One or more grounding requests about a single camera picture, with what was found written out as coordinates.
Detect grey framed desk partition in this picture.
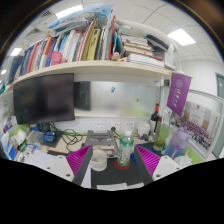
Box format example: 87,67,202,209
162,88,224,164

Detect flat round red coaster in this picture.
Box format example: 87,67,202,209
113,158,132,171

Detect green-labelled clear drink bottle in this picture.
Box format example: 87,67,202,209
116,129,135,168

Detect white paper napkin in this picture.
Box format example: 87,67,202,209
96,181,145,192

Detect white paper sheets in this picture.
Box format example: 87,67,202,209
23,149,59,168

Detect group photo poster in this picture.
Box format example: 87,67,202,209
171,99,218,153

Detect grey metal laptop stand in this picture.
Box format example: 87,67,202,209
82,129,120,158

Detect black desk mat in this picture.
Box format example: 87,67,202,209
81,143,158,189

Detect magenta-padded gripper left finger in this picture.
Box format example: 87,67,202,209
45,144,95,187

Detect white round jar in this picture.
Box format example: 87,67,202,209
137,121,152,138

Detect tall glass vase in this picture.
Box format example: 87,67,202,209
153,123,167,152

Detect crumpled white tissue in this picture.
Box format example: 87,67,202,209
173,153,194,168

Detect white wall socket panel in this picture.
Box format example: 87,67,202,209
92,120,136,133

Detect ceiling light panels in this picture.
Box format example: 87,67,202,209
0,4,197,76

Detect dark wine bottle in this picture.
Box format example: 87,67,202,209
149,103,160,134

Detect white shelf with books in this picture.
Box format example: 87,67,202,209
6,3,183,86

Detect small blue box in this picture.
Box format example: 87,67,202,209
43,131,57,144

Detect tangled black cables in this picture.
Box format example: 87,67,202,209
49,122,84,154

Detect clear plastic box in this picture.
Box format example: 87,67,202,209
26,129,45,145

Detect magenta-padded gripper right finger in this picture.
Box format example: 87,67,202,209
133,144,184,185

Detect black computer monitor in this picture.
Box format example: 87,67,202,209
12,73,76,133

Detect white patterned paper cup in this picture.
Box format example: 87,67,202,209
89,148,109,172

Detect purple pennant flag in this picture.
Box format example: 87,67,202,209
166,72,193,117

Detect grey-green door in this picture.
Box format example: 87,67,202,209
214,73,224,158

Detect purple water jug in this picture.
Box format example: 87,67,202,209
163,127,191,159

